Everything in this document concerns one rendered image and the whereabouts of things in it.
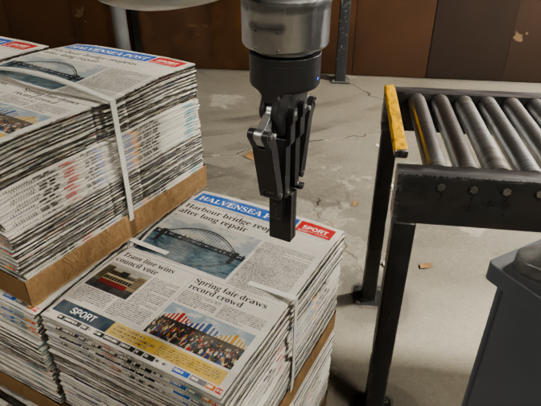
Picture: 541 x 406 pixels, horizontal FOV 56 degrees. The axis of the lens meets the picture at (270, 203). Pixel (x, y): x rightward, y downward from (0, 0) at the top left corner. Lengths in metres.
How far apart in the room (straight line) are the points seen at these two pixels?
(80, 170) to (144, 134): 0.12
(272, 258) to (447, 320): 1.25
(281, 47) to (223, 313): 0.35
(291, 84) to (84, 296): 0.41
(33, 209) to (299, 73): 0.37
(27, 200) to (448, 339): 1.50
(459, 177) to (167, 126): 0.60
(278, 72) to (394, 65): 3.80
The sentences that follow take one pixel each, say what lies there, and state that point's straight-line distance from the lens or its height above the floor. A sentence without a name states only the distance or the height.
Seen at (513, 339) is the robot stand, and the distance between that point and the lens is 0.57.
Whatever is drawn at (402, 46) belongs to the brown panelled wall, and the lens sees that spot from 4.27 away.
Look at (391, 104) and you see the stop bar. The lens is 1.40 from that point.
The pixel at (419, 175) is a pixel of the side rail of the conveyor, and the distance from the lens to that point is 1.10.
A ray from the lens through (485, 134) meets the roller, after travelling 1.34.
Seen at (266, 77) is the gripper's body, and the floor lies 1.14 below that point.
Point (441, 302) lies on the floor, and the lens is 2.02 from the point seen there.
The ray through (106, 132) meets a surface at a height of 1.02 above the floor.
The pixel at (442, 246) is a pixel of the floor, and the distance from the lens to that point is 2.31.
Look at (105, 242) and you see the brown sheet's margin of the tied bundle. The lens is 0.80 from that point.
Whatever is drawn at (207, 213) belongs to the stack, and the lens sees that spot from 0.88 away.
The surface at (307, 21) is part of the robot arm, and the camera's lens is 0.51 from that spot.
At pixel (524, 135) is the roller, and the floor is 0.78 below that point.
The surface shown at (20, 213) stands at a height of 0.97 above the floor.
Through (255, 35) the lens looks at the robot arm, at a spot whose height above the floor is 1.18.
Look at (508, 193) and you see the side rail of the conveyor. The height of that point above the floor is 0.77.
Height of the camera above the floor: 1.31
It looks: 32 degrees down
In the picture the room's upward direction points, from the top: straight up
